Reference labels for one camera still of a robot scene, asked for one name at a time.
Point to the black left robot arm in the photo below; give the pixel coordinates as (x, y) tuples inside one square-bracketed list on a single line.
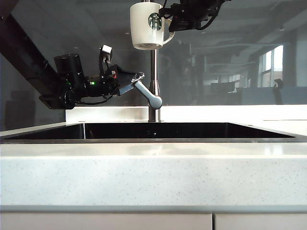
[(24, 52)]

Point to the narrow white cabinet door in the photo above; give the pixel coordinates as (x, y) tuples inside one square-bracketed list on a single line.
[(261, 221)]

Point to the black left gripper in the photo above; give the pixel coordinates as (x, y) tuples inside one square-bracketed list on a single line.
[(111, 81)]

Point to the stainless steel faucet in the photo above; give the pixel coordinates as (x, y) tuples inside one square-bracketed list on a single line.
[(154, 72)]

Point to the white Starbucks ceramic mug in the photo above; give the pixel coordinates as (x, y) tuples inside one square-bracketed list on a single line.
[(144, 24)]

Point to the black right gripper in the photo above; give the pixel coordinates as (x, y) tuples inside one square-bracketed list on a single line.
[(194, 14)]

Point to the wide white cabinet door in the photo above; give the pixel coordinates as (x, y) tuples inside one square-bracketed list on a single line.
[(105, 221)]

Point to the black undermount sink basin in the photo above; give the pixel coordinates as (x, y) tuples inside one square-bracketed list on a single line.
[(120, 130)]

